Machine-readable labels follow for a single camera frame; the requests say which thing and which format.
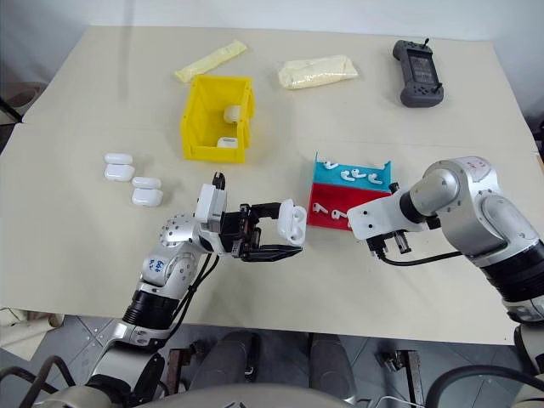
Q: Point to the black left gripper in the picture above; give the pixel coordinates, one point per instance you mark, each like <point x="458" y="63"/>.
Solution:
<point x="238" y="234"/>

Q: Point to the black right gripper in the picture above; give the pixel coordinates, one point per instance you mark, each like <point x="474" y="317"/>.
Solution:
<point x="399" y="242"/>

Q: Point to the white earbud case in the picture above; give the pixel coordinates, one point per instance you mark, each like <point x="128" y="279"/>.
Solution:
<point x="232" y="114"/>
<point x="119" y="168"/>
<point x="146" y="193"/>
<point x="293" y="227"/>
<point x="227" y="142"/>

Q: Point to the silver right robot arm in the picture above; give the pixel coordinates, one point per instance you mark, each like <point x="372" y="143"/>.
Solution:
<point x="467" y="208"/>

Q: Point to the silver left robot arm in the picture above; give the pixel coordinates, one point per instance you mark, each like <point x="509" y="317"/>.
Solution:
<point x="170" y="263"/>

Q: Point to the closed white earbud case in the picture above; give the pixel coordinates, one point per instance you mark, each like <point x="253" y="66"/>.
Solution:
<point x="227" y="142"/>
<point x="232" y="114"/>

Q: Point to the yellow plastic bin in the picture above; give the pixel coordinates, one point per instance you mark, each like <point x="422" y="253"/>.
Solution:
<point x="200" y="123"/>

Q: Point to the white earbud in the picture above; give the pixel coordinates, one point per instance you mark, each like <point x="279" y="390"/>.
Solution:
<point x="317" y="208"/>
<point x="375" y="177"/>
<point x="346" y="174"/>
<point x="361" y="173"/>
<point x="329" y="165"/>
<point x="338" y="214"/>

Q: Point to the blue and red earbud tray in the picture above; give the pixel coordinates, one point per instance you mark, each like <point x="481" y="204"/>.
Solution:
<point x="361" y="200"/>

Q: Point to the pale yellow filled bag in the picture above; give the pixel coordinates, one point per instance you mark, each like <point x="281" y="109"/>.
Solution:
<point x="319" y="72"/>

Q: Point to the black handheld controller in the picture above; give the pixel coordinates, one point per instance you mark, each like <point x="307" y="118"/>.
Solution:
<point x="418" y="74"/>

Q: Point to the long pale yellow packet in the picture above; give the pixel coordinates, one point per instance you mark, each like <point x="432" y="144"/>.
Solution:
<point x="211" y="61"/>

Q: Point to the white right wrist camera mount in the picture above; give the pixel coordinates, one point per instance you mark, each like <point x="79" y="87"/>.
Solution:
<point x="374" y="214"/>

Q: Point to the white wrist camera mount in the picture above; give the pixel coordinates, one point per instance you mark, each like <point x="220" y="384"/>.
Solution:
<point x="374" y="214"/>
<point x="209" y="208"/>

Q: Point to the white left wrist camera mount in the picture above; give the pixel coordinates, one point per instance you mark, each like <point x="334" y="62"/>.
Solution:
<point x="209" y="208"/>

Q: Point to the rusty metal bracket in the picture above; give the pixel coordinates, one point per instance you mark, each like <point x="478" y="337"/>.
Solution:
<point x="178" y="367"/>
<point x="406" y="370"/>

